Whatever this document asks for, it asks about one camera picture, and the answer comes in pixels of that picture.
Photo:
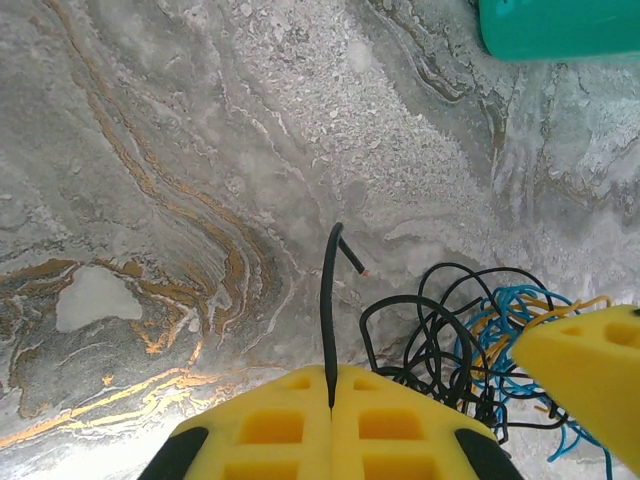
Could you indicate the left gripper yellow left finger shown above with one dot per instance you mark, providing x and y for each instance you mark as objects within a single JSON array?
[{"x": 270, "y": 430}]

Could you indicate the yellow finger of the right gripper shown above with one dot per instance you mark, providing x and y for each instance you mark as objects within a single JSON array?
[{"x": 595, "y": 380}]

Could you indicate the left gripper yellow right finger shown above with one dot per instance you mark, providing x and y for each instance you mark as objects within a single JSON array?
[{"x": 400, "y": 430}]

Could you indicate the teal plastic basket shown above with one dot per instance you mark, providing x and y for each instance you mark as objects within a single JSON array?
[{"x": 560, "y": 30}]

